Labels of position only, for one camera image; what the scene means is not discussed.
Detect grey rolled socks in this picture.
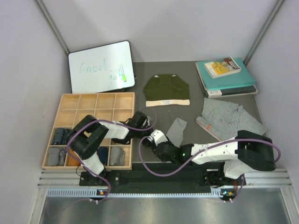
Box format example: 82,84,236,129
46,147,66,166

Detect green sports bra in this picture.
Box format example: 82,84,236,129
143,74,190,107

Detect grey rolled garment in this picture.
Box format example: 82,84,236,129
109,146,125,166

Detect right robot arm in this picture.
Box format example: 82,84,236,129
149,130,276,186

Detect grey striped boxer shorts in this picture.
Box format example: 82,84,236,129
196,98,266,141

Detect light grey underwear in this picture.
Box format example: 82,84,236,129
166,118,187,147

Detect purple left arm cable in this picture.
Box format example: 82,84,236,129
66,107,157,203

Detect green whiteboard marker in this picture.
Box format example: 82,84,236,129
120,64,127,82

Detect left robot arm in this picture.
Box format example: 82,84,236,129
65,111,153,185

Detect wooden compartment tray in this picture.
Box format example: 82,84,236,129
42,92,135,170

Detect white whiteboard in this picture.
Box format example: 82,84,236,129
68,40,135,94

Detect dark blue rolled socks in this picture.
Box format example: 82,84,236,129
51,127,71,145

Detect orange rolled garment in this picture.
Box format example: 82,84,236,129
65,150,80,167

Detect navy rolled garment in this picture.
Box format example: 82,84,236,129
97,147,108,165

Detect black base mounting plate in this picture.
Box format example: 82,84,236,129
79,162,248,193

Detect yellow paperback book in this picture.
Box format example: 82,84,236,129
204,57,242,78

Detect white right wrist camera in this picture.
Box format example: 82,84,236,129
149,129,168,147

